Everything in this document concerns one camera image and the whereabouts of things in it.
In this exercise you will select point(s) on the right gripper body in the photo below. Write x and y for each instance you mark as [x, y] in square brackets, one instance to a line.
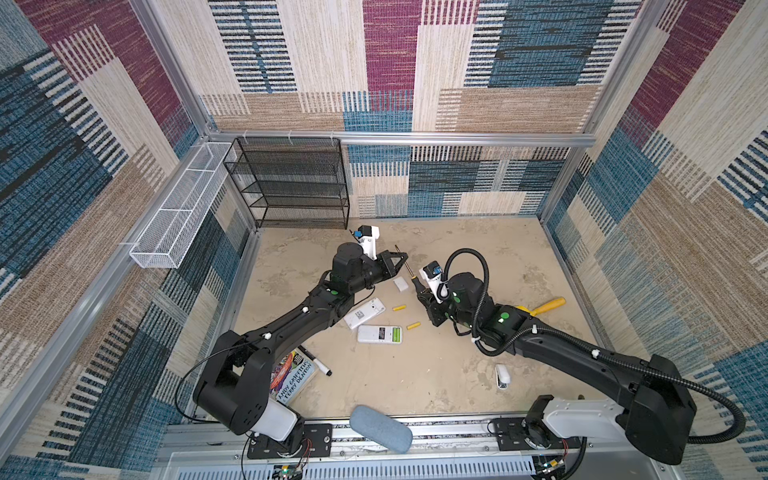
[438, 312]

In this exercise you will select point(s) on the black white marker pen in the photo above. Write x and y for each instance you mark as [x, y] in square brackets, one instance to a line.
[320, 365]

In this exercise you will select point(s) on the black wire shelf rack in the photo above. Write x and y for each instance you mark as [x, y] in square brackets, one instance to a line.
[293, 183]

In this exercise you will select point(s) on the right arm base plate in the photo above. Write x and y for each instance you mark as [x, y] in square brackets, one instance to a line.
[512, 435]

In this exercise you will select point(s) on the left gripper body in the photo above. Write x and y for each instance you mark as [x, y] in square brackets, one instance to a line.
[379, 270]

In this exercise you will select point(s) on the red remote control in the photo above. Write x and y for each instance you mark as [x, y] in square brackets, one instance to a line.
[371, 334]

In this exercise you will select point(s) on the colourful paperback book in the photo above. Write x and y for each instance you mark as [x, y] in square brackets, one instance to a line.
[291, 375]

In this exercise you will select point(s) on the blue grey oval pouch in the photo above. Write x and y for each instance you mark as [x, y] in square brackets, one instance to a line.
[381, 429]

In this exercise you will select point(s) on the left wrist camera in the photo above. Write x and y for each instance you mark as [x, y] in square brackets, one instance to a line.
[366, 236]

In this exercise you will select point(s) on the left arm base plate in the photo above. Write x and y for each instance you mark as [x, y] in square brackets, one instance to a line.
[313, 440]

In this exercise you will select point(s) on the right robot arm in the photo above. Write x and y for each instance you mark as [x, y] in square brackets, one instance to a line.
[656, 410]

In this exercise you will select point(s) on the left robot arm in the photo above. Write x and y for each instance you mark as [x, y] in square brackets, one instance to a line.
[235, 382]

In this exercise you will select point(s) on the white battery cover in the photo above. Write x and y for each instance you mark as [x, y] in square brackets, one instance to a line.
[401, 284]

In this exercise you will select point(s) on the black yellow screwdriver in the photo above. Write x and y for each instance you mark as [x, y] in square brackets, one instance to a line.
[414, 280]

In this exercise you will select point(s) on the white remote control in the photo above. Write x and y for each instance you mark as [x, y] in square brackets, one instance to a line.
[364, 313]

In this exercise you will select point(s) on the yellow plastic shovel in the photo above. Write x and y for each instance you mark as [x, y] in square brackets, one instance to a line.
[546, 307]

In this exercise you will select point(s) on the white wire mesh basket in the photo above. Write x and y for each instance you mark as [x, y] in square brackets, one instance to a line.
[167, 238]

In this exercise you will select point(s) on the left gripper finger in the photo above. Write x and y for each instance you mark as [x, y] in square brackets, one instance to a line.
[398, 258]
[401, 270]

